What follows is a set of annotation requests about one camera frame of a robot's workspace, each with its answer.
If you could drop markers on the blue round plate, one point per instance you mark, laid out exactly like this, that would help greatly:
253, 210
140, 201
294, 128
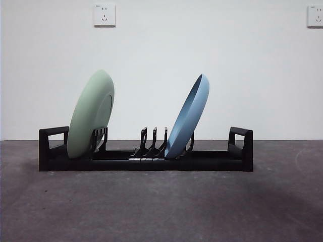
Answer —
189, 118

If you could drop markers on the white wall socket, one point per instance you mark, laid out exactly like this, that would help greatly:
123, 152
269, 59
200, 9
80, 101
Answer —
316, 16
105, 15

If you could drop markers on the green round plate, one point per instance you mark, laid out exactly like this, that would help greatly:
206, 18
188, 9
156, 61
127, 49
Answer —
88, 113

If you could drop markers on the black plate rack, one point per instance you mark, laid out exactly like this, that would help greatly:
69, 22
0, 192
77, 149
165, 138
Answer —
214, 162

